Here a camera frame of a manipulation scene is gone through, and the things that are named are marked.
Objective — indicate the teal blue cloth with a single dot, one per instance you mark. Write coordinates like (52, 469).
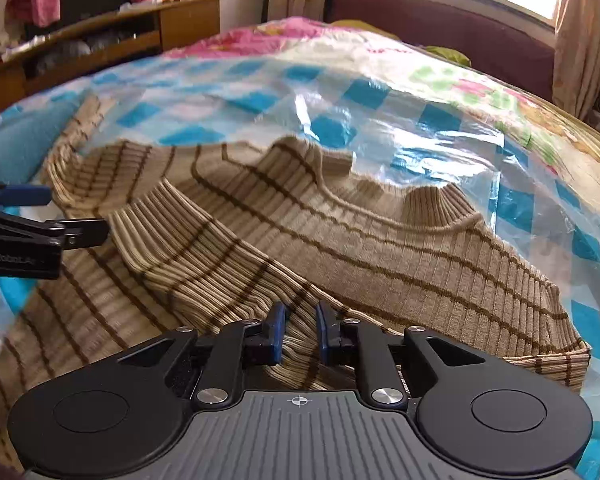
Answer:
(15, 142)

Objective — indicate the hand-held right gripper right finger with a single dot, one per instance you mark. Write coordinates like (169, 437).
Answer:
(324, 335)

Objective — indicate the dark red headboard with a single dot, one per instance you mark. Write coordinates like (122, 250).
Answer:
(455, 30)

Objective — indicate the beige striped knit sweater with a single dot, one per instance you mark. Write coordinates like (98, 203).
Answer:
(380, 260)

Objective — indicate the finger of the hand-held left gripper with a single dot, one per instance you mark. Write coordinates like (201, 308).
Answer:
(80, 232)
(25, 196)

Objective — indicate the pink floral bedsheet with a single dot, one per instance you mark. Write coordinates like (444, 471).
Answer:
(280, 35)

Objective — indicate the yellow cushion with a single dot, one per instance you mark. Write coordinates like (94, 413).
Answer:
(365, 27)

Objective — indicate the green cushion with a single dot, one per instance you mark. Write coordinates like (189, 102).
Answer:
(447, 54)

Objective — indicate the wooden television cabinet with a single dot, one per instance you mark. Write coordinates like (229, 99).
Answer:
(190, 25)

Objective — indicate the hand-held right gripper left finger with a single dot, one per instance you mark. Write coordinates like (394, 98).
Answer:
(278, 335)

